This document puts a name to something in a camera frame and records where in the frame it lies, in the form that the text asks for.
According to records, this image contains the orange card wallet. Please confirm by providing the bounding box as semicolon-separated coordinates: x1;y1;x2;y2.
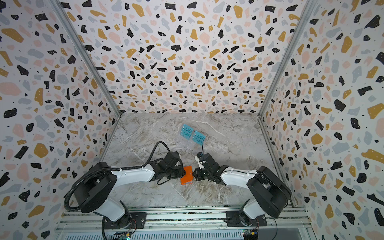
181;166;194;185

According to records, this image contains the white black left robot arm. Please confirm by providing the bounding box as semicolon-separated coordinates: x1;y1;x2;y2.
66;152;186;222

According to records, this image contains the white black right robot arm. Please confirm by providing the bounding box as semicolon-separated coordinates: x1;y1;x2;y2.
193;152;292;224

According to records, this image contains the teal VIP card right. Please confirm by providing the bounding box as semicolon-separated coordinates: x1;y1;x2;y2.
193;131;206;146

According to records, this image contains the teal vip card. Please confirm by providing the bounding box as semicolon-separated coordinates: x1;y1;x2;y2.
193;131;206;146
180;124;194;140

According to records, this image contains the clear acrylic card display stand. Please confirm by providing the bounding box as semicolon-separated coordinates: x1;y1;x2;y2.
179;127;205;151

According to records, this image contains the teal VIP card left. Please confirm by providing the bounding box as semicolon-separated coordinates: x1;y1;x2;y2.
180;124;194;140

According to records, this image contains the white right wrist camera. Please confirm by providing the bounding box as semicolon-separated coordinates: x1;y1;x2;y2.
195;155;204;170

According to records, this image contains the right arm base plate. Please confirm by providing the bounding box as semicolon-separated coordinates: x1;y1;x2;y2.
224;210;267;228

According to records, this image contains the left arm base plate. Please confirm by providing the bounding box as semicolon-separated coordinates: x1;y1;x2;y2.
103;212;147;231

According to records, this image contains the black corrugated cable conduit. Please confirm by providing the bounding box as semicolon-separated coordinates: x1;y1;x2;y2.
63;140;172;212

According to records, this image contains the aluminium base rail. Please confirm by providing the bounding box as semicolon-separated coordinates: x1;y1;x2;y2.
52;206;316;240

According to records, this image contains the aluminium right corner post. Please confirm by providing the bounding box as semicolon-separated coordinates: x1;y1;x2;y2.
259;0;318;118

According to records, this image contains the aluminium corner post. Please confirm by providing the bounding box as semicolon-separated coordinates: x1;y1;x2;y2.
259;0;318;118
48;1;122;118

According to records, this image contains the aluminium left corner post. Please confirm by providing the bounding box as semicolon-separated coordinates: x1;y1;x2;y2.
48;1;122;118

